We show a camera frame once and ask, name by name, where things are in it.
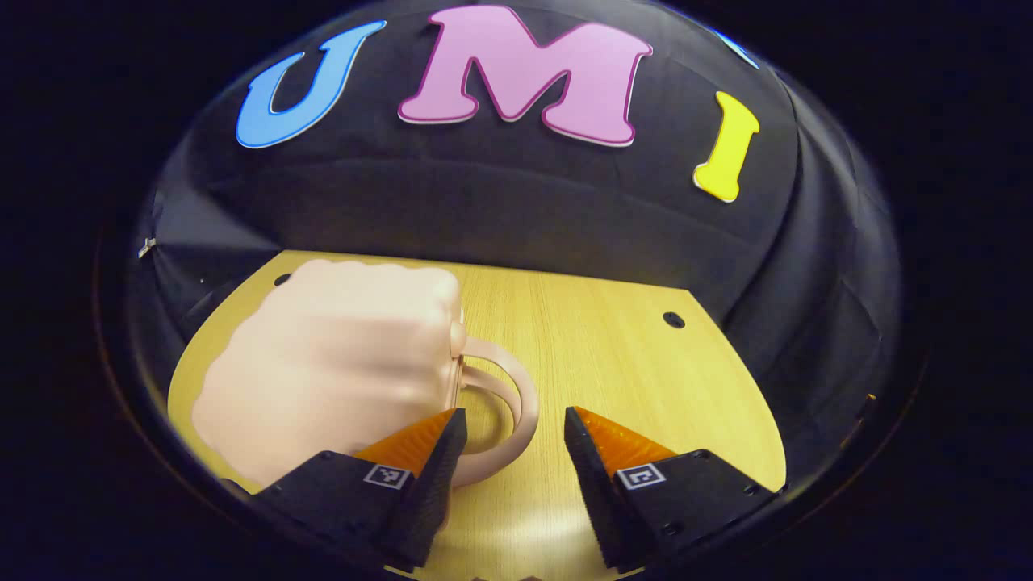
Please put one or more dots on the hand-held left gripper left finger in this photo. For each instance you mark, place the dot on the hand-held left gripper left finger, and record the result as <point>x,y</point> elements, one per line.
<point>432,484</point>

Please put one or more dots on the pink suitcase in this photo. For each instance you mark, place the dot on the pink suitcase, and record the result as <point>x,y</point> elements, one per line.
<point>339,363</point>

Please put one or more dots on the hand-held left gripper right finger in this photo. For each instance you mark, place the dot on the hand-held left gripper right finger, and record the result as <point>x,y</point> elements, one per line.
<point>593,484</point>

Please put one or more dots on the silver metal clip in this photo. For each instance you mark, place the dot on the silver metal clip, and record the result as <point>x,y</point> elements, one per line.
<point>146,248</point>

